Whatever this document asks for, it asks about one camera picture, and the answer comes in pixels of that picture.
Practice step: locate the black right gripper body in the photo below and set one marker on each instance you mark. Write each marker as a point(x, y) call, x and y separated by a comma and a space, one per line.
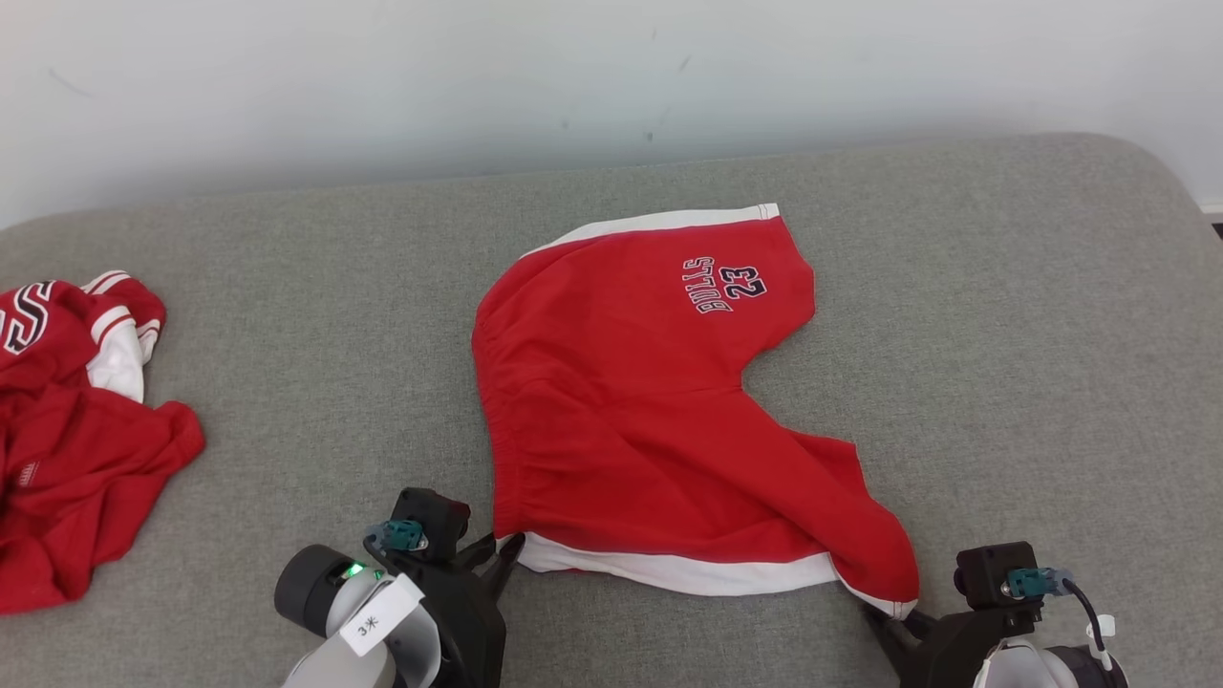
point(955, 645)

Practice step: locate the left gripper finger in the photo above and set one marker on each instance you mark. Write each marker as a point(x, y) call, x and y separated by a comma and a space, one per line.
point(504, 569)
point(478, 554)

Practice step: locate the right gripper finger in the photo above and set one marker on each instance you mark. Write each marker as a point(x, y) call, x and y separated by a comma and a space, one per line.
point(889, 633)
point(920, 623)

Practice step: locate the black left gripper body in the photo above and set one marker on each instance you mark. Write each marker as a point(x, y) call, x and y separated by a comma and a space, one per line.
point(468, 621)

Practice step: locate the red shorts with white trim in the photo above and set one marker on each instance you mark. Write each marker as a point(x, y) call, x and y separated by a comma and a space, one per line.
point(621, 411)

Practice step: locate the red jersey with white sleeves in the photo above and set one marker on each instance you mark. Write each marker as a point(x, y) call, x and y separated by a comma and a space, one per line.
point(76, 478)

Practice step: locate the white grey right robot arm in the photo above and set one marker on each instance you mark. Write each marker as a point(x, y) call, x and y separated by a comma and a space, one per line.
point(1022, 671)

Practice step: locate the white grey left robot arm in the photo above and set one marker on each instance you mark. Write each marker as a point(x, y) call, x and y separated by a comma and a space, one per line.
point(311, 592)

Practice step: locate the white paper label tag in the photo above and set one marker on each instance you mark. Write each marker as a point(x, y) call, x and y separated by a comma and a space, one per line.
point(377, 616)

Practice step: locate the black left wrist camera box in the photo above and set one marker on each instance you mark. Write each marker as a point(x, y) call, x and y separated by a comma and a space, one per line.
point(435, 511)

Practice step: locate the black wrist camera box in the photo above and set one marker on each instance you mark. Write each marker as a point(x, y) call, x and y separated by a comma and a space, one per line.
point(435, 511)
point(989, 573)

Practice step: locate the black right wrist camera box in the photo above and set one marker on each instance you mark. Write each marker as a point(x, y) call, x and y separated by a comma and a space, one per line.
point(989, 573)

